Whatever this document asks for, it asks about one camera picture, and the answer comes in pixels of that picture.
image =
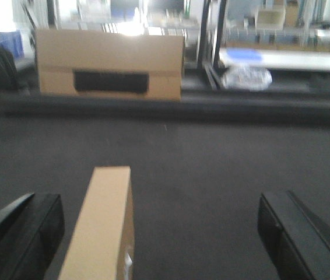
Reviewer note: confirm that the dark grey table mat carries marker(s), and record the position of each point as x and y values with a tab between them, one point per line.
197	171

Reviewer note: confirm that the large cardboard box black label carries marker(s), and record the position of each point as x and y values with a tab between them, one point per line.
90	63

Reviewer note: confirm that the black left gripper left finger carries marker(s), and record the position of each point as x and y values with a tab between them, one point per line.
31	229

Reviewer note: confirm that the small brown cardboard package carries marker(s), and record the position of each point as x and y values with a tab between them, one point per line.
103	240

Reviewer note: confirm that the white table with blue tray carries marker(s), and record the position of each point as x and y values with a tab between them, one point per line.
272	59

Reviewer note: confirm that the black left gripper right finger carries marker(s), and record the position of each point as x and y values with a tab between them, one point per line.
295	238

